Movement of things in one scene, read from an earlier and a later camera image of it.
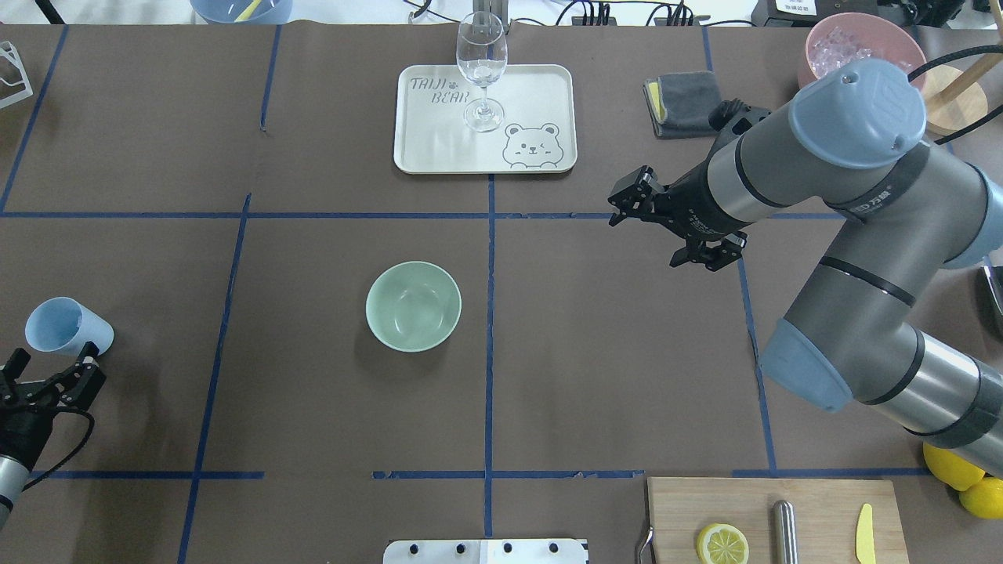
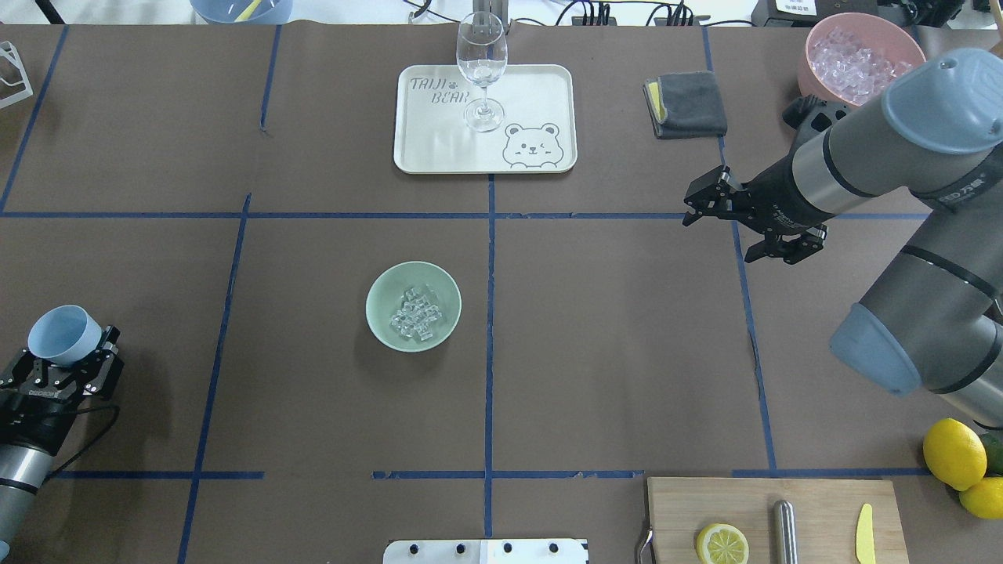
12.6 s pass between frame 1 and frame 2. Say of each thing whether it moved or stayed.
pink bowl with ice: stayed
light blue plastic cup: moved
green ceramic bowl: stayed
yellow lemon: stayed
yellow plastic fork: stayed
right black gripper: moved
